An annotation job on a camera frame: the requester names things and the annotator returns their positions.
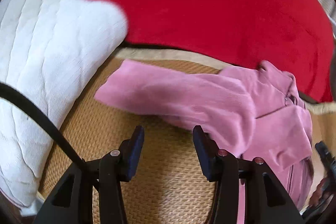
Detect white quilted pillow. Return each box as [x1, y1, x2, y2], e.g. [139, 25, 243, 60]
[1, 0, 127, 207]

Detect black cable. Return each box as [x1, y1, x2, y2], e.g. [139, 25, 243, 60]
[0, 82, 100, 192]

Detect pink corduroy garment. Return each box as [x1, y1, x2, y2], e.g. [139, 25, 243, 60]
[95, 60, 313, 209]

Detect red blanket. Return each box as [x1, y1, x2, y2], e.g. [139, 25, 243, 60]
[108, 0, 334, 102]

